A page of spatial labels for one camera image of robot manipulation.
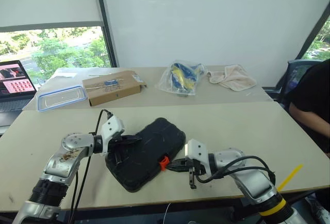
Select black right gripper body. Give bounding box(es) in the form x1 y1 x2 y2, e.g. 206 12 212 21
185 158 207 176

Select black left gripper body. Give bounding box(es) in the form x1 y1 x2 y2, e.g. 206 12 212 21
107 134 129 155

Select black plastic tool case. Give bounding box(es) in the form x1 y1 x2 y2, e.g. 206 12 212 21
104 117 187 193

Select flat brown cardboard box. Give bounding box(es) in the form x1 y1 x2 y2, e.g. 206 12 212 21
81 70 148 107

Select clear lid blue rim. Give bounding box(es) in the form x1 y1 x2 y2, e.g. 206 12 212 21
37 85 87 113

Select clear bag blue yellow contents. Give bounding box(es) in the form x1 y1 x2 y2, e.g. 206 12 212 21
154 59 207 98

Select white paper sheets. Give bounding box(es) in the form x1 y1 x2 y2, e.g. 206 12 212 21
53 72 78 78

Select yellow plastic strip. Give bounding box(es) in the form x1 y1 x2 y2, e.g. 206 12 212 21
276 164 304 193

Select pale pink towel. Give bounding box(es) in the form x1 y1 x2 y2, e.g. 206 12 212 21
206 64 257 92

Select open laptop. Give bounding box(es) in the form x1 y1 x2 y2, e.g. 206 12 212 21
0 59 37 128

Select white blue shoe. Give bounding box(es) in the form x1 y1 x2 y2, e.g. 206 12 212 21
306 197 330 223

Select person in black shirt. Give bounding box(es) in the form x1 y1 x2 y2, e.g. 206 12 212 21
287 58 330 157

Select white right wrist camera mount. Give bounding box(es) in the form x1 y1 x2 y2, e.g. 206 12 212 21
185 138 208 175

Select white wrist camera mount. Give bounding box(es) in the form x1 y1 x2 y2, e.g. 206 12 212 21
185 138 208 175
100 117 125 154

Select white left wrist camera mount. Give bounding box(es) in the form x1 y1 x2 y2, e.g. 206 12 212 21
100 117 125 154

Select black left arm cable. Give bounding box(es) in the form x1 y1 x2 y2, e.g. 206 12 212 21
69 109 114 224

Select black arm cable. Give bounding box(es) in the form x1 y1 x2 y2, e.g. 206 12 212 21
194 155 276 191
69 109 114 224

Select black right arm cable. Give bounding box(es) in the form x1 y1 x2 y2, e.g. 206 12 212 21
194 155 276 191

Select dark window frame post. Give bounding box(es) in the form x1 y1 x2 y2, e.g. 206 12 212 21
91 0 120 68

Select dark slanted window frame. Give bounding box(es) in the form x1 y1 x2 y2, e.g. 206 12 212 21
296 9 330 61

